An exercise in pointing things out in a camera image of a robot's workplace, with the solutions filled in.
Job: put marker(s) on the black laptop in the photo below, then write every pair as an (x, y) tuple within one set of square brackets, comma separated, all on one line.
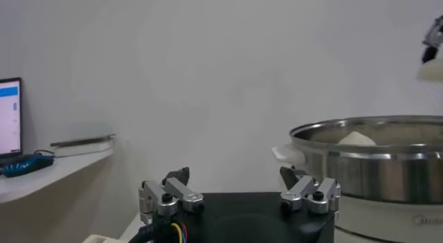
[(10, 119)]

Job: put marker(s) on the stainless steel steamer basket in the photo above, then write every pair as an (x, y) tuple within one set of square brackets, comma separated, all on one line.
[(363, 175)]

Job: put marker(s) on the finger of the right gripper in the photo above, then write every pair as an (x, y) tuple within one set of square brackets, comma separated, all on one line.
[(436, 36)]

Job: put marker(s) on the blue computer mouse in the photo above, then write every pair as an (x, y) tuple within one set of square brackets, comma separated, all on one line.
[(24, 164)]

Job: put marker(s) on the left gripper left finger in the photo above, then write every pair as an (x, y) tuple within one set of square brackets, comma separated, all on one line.
[(180, 190)]

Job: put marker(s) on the white steamed baozi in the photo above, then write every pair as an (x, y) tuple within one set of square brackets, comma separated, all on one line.
[(356, 140), (432, 73)]

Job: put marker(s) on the white flat box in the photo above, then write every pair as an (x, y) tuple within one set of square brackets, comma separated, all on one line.
[(83, 149)]

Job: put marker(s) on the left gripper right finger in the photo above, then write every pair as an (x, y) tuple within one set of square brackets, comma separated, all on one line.
[(299, 190)]

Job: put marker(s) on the white side table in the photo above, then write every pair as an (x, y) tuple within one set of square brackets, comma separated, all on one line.
[(41, 182)]

